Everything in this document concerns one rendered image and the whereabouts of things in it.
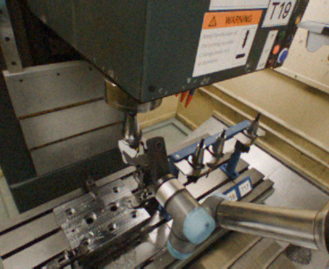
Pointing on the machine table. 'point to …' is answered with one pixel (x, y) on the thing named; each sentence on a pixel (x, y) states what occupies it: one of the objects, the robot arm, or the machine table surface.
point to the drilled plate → (130, 226)
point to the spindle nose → (114, 97)
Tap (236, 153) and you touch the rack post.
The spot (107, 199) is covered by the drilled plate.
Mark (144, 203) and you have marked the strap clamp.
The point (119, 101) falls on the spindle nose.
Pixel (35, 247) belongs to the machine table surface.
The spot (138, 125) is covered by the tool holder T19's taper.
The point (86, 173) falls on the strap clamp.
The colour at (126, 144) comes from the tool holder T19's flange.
